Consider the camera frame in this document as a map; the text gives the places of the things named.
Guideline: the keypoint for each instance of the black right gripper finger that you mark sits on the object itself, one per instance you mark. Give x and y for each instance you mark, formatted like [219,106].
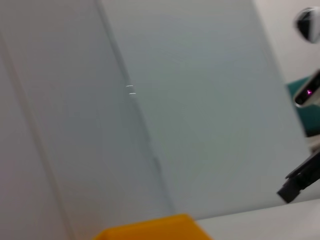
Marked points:
[297,182]

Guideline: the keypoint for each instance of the teal robot torso panel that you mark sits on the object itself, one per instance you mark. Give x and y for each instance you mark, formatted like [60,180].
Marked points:
[310,120]

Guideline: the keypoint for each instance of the yellow plastic bin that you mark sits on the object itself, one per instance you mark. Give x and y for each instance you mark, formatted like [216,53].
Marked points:
[155,228]

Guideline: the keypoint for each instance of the white black round robot part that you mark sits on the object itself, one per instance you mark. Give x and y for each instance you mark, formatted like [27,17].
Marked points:
[308,23]

